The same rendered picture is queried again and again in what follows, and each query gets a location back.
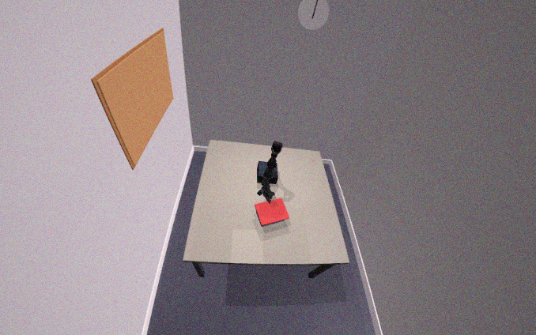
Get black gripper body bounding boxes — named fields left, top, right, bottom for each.
left=263, top=185, right=275, bottom=197

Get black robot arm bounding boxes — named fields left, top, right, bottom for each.
left=257, top=141, right=283, bottom=196

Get red lid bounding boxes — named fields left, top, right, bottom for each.
left=255, top=198, right=290, bottom=226

